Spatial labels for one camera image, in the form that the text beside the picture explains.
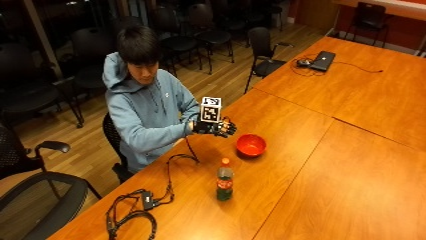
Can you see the white marker cube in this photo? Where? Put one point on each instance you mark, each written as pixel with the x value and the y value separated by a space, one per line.
pixel 210 110

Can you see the black office chair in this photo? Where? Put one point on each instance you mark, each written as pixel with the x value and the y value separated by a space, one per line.
pixel 113 140
pixel 91 56
pixel 53 206
pixel 174 36
pixel 17 153
pixel 31 90
pixel 210 31
pixel 369 18
pixel 264 53

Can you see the small black hub box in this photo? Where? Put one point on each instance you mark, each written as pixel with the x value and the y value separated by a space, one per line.
pixel 146 200

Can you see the red bowl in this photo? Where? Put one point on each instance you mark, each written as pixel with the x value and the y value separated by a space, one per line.
pixel 250 145

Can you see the black laptop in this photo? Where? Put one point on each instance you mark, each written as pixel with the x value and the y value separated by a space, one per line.
pixel 322 61

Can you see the green bottle with red label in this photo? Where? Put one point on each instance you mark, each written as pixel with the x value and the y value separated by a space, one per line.
pixel 224 181

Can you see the the person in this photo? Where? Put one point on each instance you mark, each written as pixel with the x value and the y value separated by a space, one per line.
pixel 146 110

